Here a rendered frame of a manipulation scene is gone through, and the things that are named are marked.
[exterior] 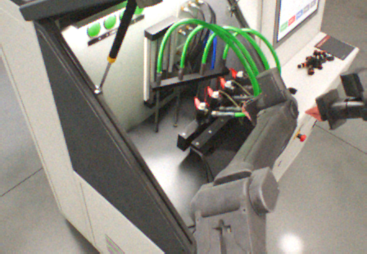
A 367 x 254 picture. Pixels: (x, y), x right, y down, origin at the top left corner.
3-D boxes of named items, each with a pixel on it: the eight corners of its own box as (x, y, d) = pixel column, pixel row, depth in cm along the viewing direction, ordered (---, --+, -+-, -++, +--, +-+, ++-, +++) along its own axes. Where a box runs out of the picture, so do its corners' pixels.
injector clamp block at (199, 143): (194, 171, 129) (199, 147, 118) (174, 157, 133) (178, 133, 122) (241, 124, 149) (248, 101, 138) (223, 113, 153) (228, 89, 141)
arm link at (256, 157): (201, 238, 46) (274, 224, 40) (183, 201, 45) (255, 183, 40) (265, 130, 82) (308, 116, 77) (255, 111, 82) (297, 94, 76)
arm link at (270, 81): (261, 133, 78) (296, 120, 74) (240, 90, 76) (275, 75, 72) (269, 115, 88) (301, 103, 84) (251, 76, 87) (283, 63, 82)
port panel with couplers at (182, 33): (178, 67, 138) (185, -3, 115) (172, 64, 139) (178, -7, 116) (197, 54, 145) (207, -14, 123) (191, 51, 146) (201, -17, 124)
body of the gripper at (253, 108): (242, 106, 91) (255, 105, 84) (270, 88, 94) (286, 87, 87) (251, 126, 92) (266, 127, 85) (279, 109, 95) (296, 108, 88)
